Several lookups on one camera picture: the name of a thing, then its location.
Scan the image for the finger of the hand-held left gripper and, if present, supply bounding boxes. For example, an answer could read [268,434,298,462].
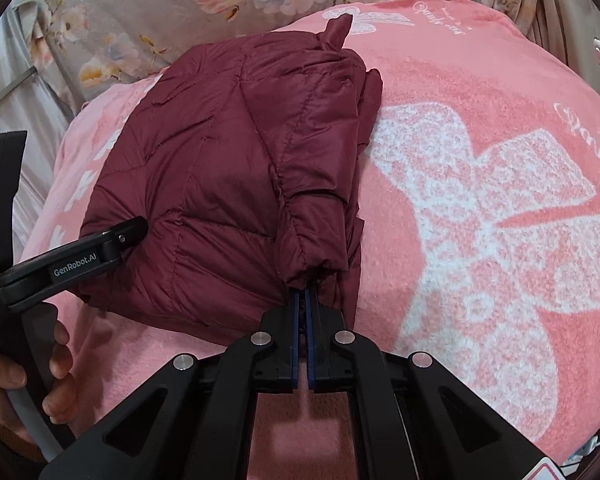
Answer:
[97,216,150,267]

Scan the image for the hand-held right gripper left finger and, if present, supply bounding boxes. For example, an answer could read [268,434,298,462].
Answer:
[39,287,301,480]

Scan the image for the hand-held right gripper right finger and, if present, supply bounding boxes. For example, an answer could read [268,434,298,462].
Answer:
[305,287,552,480]

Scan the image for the maroon puffer jacket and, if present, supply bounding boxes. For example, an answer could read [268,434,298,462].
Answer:
[77,14,385,345]

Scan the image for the person's left hand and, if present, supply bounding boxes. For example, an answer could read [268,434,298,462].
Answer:
[0,319,77,443]

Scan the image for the pale grey curtain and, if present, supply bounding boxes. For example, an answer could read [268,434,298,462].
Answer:
[0,0,83,266]

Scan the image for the floral bed sheet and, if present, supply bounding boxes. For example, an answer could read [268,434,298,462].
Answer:
[10,0,551,117]

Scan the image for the pink patterned blanket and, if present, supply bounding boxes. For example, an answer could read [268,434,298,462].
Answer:
[17,0,600,480]

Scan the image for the beige pleated curtain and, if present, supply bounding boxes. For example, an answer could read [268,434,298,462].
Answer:
[517,0,600,111]

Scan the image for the grey metal rail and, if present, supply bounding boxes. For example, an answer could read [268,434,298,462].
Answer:
[0,66,38,121]

